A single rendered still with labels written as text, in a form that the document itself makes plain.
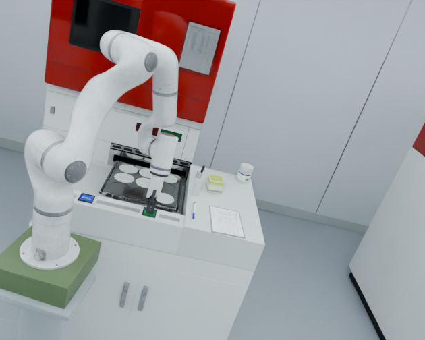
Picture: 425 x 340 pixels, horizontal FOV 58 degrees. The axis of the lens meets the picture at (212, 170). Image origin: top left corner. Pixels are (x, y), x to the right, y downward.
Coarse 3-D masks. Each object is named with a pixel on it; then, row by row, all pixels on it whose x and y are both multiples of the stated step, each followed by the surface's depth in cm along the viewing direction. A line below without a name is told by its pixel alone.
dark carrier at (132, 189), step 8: (144, 168) 208; (112, 176) 191; (136, 176) 198; (176, 176) 210; (112, 184) 184; (120, 184) 186; (128, 184) 188; (136, 184) 190; (168, 184) 199; (176, 184) 202; (112, 192) 178; (120, 192) 180; (128, 192) 181; (136, 192) 184; (144, 192) 186; (168, 192) 192; (176, 192) 194; (144, 200) 179; (176, 200) 187
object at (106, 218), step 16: (80, 192) 160; (80, 208) 153; (96, 208) 153; (112, 208) 155; (128, 208) 159; (80, 224) 156; (96, 224) 156; (112, 224) 156; (128, 224) 156; (144, 224) 156; (160, 224) 156; (176, 224) 158; (128, 240) 160; (144, 240) 160; (160, 240) 160; (176, 240) 160
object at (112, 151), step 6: (114, 150) 209; (120, 150) 210; (126, 156) 210; (132, 156) 210; (138, 156) 210; (108, 162) 212; (114, 162) 212; (150, 162) 212; (174, 168) 213; (180, 168) 213; (186, 168) 213; (186, 174) 215; (180, 180) 217
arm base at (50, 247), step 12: (36, 216) 120; (48, 216) 119; (60, 216) 121; (36, 228) 122; (48, 228) 121; (60, 228) 123; (36, 240) 124; (48, 240) 123; (60, 240) 125; (72, 240) 139; (24, 252) 127; (36, 252) 125; (48, 252) 125; (60, 252) 128; (72, 252) 133; (36, 264) 124; (48, 264) 125; (60, 264) 126
